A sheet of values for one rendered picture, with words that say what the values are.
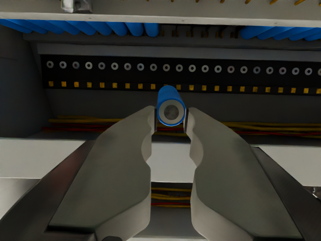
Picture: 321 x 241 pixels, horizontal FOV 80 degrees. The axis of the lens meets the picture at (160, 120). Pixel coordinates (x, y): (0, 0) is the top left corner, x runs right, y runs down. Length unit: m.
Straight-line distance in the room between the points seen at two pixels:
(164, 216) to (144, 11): 0.39
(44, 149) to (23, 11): 0.13
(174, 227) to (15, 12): 0.40
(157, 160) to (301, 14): 0.19
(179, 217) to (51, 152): 0.31
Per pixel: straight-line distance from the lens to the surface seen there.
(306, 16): 0.22
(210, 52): 0.32
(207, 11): 0.19
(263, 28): 0.25
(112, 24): 0.23
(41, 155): 0.25
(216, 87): 0.33
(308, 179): 0.27
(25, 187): 0.41
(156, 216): 0.46
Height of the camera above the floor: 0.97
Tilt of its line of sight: 33 degrees up
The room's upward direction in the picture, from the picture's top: 178 degrees counter-clockwise
